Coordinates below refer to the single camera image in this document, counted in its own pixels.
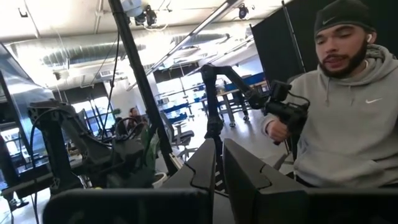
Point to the black frame pole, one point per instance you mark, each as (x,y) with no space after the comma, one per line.
(136,77)

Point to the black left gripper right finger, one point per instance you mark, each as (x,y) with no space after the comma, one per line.
(248,186)

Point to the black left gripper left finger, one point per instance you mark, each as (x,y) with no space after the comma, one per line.
(205,168)

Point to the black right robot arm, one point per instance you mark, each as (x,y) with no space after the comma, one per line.
(53,146)

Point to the black partition curtain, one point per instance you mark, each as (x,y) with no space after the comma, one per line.
(273,46)

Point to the grey office chair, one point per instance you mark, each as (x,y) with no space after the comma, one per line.
(180,137)

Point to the overhead camera unit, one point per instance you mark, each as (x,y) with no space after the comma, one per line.
(133,7)

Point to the person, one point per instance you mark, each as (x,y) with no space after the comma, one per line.
(348,124)
(133,116)

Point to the silver ventilation duct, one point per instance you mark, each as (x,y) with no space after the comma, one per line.
(93,53)

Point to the glossy dark display screen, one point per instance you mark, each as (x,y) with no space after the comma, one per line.
(18,90)

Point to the white plant pot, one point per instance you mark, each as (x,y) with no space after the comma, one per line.
(160,180)

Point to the green striped-leaf plant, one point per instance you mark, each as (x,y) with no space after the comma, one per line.
(150,149)

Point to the person's hand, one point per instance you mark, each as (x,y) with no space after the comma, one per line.
(276,130)

